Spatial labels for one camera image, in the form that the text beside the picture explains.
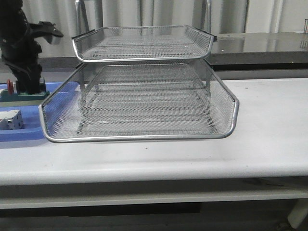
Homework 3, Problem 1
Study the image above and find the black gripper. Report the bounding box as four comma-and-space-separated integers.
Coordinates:
0, 0, 64, 94

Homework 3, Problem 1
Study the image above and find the blue plastic tray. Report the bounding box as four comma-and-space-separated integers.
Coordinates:
0, 81, 80, 142

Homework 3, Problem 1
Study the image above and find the green electrical module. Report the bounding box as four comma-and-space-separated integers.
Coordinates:
0, 89, 50, 103

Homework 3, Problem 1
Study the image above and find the white table leg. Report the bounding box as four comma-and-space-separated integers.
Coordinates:
287, 199, 308, 229

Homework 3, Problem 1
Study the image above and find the metal pin stand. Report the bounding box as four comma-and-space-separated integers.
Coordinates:
303, 19, 308, 34

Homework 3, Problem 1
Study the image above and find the red emergency stop button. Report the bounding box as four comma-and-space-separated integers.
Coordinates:
6, 79, 46, 95

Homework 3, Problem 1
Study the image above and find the silver rack frame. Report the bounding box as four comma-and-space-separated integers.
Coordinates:
74, 0, 215, 134

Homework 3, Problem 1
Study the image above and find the grey granite counter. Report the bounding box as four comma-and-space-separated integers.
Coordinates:
37, 32, 308, 71

